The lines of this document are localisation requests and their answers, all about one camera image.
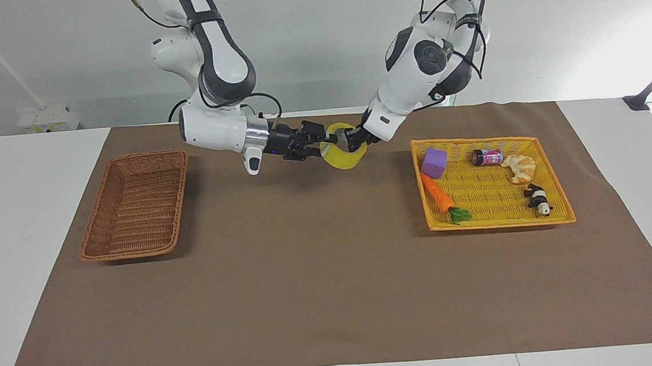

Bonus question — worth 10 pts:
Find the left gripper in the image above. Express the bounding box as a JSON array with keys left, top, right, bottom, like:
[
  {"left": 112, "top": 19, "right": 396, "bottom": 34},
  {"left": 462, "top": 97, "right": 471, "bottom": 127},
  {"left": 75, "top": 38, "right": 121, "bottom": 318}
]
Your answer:
[{"left": 344, "top": 108, "right": 384, "bottom": 153}]

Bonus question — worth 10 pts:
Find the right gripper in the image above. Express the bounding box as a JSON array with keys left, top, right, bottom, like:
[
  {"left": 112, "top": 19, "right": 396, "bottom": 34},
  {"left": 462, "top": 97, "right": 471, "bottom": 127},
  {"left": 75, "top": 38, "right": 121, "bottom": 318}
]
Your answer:
[{"left": 267, "top": 119, "right": 340, "bottom": 164}]

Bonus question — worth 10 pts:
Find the yellow tape roll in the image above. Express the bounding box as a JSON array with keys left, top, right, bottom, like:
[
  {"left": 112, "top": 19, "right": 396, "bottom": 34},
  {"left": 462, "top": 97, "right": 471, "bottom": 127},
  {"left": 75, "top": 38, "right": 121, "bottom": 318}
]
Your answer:
[{"left": 318, "top": 121, "right": 370, "bottom": 172}]

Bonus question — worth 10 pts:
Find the yellow woven basket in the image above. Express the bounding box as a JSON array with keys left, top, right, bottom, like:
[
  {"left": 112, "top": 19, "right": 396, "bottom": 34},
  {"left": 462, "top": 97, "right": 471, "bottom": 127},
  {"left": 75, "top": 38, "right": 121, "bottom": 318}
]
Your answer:
[{"left": 410, "top": 129, "right": 576, "bottom": 235}]

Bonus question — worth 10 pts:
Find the brown wicker basket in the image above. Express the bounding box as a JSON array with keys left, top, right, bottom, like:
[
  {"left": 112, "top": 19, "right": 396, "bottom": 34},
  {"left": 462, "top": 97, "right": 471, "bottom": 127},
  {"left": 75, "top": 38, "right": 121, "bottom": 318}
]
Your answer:
[{"left": 73, "top": 149, "right": 195, "bottom": 263}]

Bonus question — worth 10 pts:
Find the purple cube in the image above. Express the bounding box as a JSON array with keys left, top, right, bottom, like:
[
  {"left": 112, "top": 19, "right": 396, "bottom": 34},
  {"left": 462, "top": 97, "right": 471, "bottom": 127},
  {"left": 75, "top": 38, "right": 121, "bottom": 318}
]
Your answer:
[{"left": 420, "top": 147, "right": 448, "bottom": 180}]

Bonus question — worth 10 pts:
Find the toy carrot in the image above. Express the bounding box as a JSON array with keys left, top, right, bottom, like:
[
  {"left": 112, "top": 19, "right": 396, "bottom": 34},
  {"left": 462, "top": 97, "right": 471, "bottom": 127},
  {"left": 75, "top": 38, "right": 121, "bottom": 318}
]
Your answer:
[{"left": 421, "top": 168, "right": 472, "bottom": 227}]

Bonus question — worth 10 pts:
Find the small can with pink label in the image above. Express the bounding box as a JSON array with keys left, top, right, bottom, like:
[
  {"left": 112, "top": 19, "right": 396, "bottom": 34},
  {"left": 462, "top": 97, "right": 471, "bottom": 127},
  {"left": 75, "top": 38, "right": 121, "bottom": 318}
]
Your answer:
[{"left": 471, "top": 148, "right": 504, "bottom": 168}]

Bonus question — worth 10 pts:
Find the toy croissant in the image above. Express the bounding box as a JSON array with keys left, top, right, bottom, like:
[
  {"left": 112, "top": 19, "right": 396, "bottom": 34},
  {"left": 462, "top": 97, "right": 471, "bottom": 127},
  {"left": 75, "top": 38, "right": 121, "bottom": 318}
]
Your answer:
[{"left": 500, "top": 153, "right": 538, "bottom": 186}]

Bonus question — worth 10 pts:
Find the toy panda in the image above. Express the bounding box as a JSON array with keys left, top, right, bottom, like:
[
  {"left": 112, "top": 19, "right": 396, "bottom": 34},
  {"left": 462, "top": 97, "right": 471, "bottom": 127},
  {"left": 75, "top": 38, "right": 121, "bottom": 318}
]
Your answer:
[{"left": 523, "top": 183, "right": 554, "bottom": 218}]

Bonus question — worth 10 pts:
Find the white box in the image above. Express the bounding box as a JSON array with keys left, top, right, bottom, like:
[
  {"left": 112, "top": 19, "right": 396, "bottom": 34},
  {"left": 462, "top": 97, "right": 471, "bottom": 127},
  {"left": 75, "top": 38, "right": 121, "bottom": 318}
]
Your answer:
[{"left": 15, "top": 104, "right": 81, "bottom": 135}]

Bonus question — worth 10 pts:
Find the black cable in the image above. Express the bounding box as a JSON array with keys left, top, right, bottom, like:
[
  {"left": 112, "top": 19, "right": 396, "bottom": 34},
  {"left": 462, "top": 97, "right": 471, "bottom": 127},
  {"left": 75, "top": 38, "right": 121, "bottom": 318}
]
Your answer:
[
  {"left": 167, "top": 90, "right": 284, "bottom": 138},
  {"left": 125, "top": 0, "right": 189, "bottom": 33},
  {"left": 405, "top": 0, "right": 496, "bottom": 113}
]

